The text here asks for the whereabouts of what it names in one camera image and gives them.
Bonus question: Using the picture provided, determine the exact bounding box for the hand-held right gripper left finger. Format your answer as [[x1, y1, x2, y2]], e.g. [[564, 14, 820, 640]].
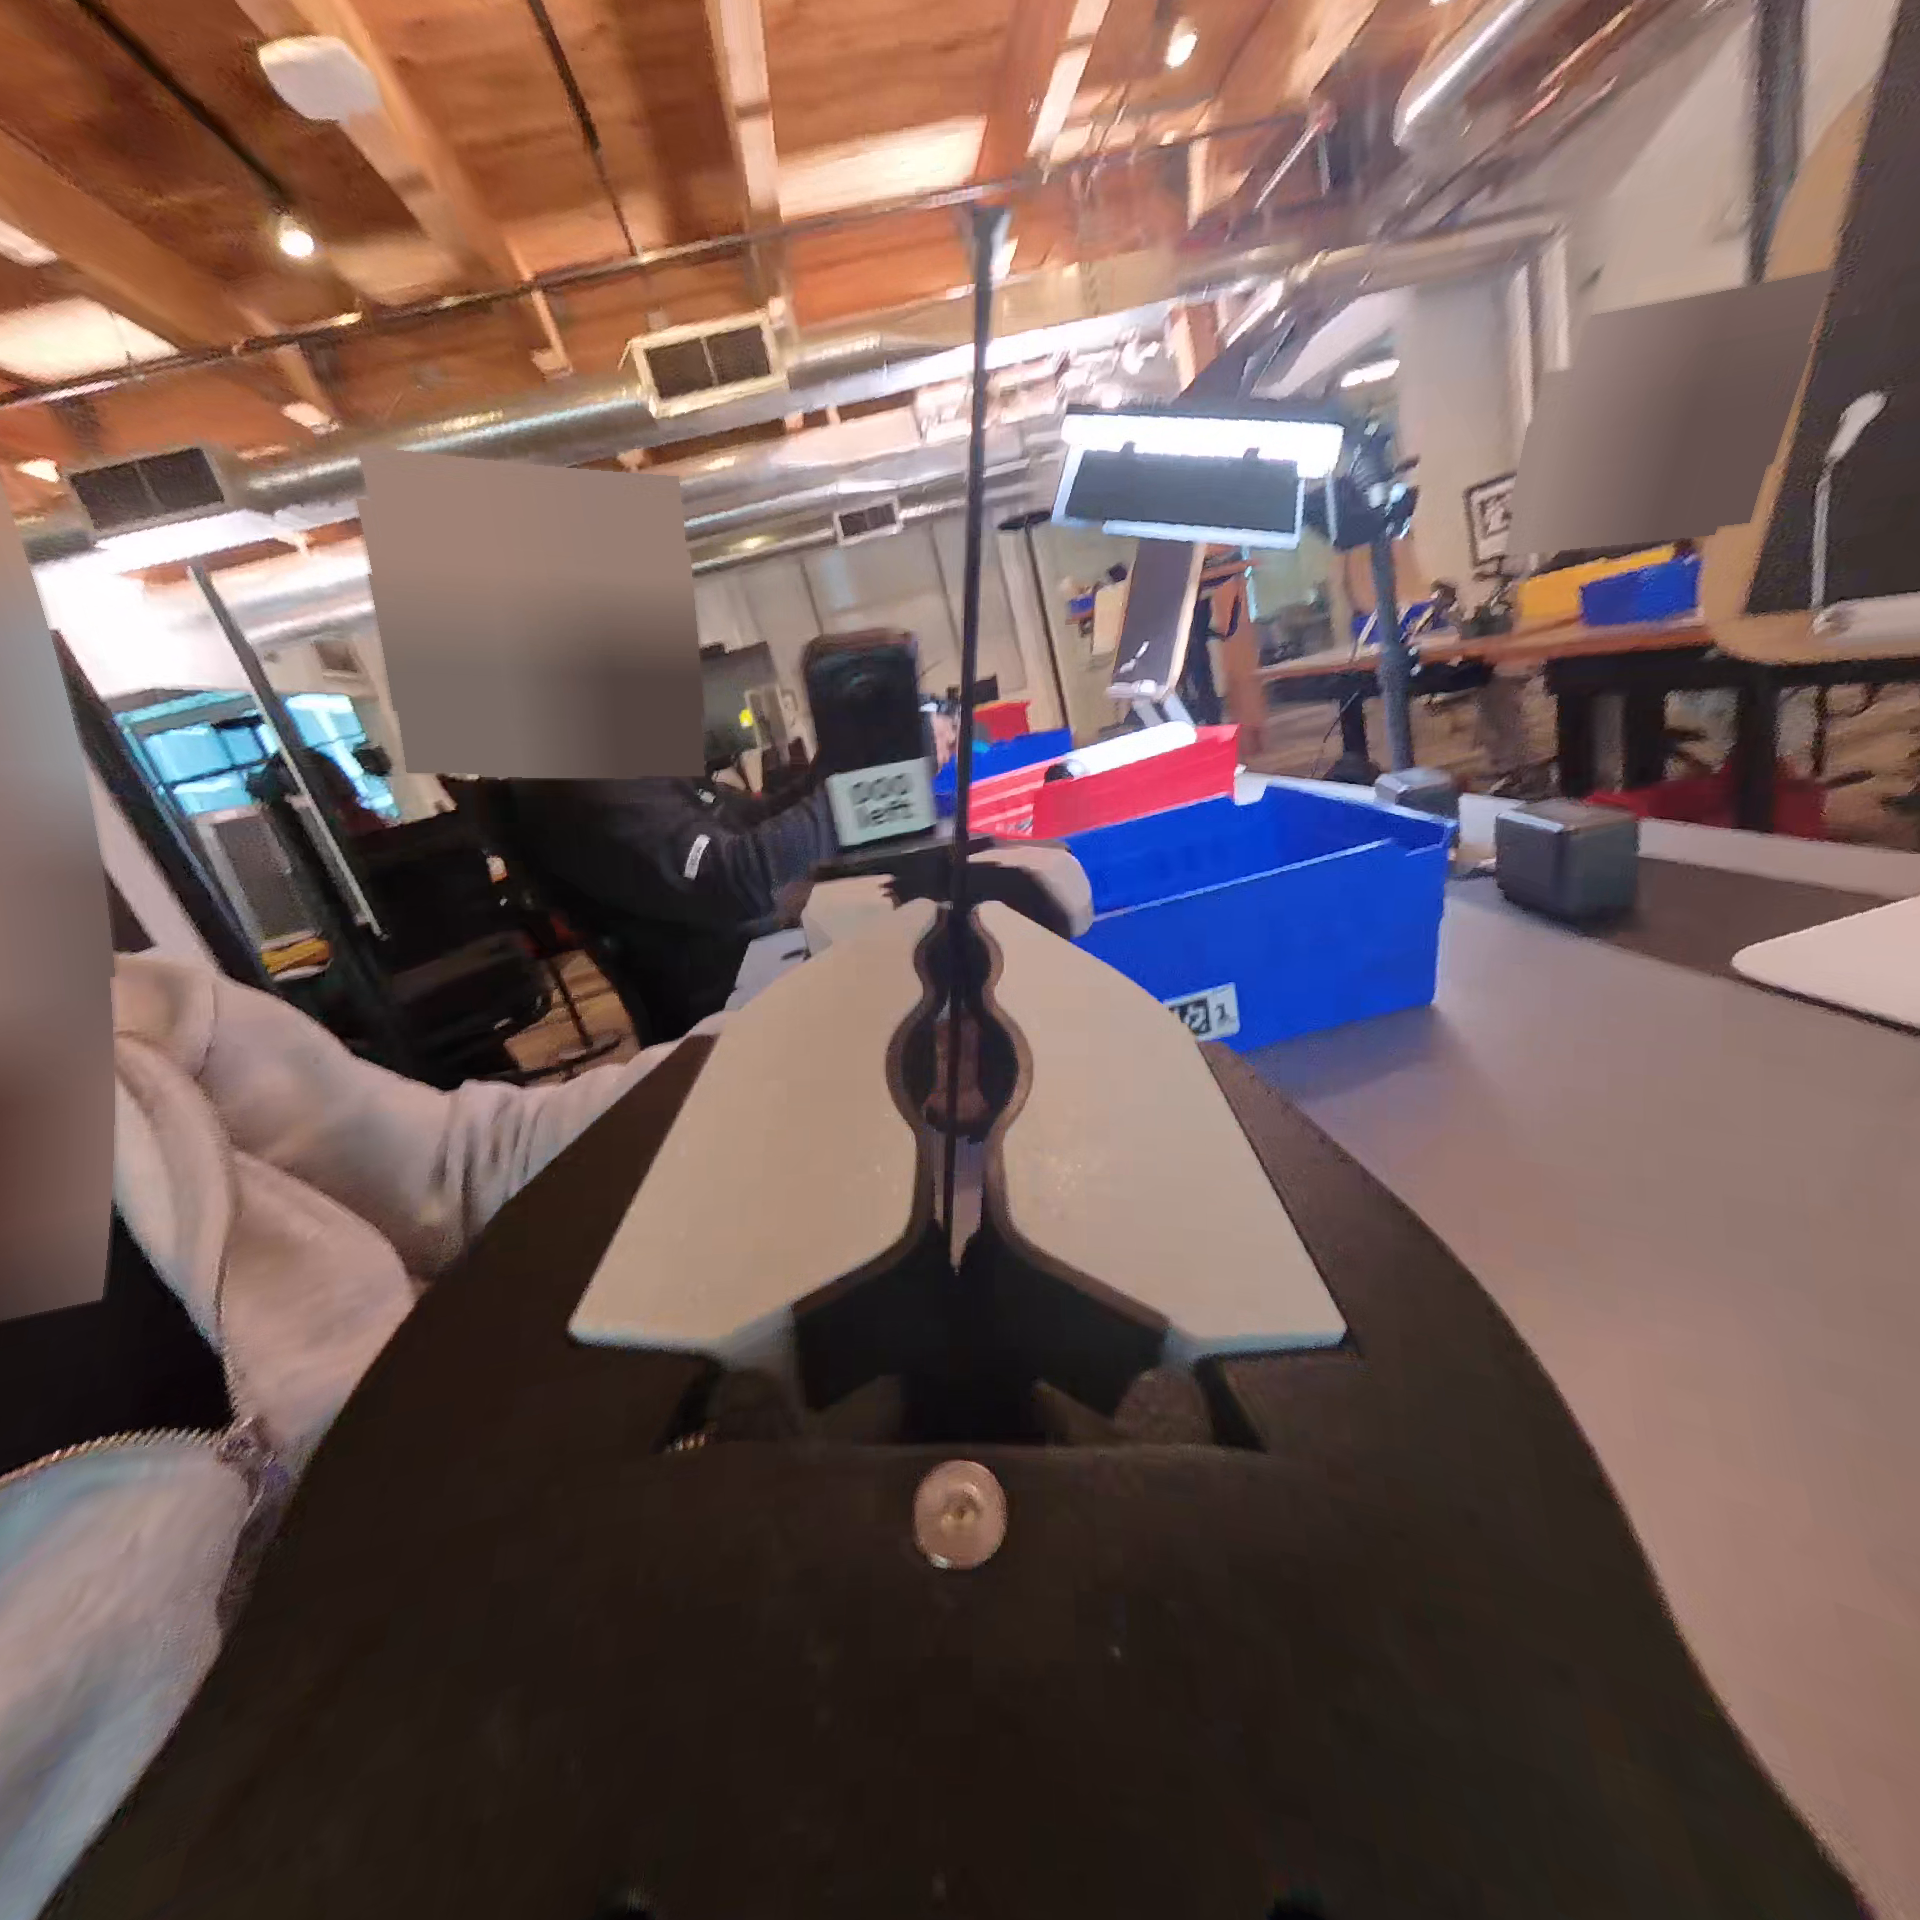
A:
[[567, 902, 958, 1412]]

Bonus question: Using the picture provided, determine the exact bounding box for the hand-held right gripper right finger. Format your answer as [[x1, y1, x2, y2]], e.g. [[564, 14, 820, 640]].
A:
[[956, 902, 1348, 1419]]

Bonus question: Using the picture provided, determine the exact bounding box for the red plastic bin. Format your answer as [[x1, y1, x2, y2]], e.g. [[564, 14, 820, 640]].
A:
[[967, 725, 1251, 842]]

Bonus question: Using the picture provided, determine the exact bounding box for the thin dark shiny metal plate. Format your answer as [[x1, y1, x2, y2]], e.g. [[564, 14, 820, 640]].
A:
[[937, 202, 1010, 1277]]

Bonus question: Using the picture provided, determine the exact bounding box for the blue plastic bin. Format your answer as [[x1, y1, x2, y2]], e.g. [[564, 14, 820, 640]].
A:
[[1068, 784, 1453, 1056]]

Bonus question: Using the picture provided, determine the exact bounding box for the person's left forearm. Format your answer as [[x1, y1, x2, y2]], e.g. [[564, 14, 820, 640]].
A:
[[113, 948, 753, 1322]]

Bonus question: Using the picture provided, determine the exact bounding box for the ceiling air vent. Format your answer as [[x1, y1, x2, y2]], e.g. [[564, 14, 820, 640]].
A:
[[626, 306, 794, 418], [65, 448, 231, 534]]

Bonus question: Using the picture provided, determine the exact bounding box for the LED light panel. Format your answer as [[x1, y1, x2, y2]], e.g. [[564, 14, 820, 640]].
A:
[[1049, 404, 1347, 543]]

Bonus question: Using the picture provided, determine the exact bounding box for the black light stand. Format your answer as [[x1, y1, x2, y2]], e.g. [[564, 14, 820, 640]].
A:
[[1319, 427, 1427, 782]]

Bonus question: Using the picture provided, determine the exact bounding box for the yellow storage bin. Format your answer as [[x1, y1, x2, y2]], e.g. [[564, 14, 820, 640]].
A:
[[1515, 546, 1679, 624]]

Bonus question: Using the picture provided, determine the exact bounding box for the small blue storage bin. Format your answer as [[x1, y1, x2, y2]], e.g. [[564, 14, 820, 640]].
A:
[[1582, 558, 1705, 628]]

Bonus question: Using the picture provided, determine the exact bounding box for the white ceiling access point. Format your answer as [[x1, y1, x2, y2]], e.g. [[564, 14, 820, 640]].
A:
[[259, 36, 379, 122]]

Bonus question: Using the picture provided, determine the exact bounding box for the silver ceiling duct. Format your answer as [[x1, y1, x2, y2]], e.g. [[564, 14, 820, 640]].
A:
[[241, 210, 1569, 519]]

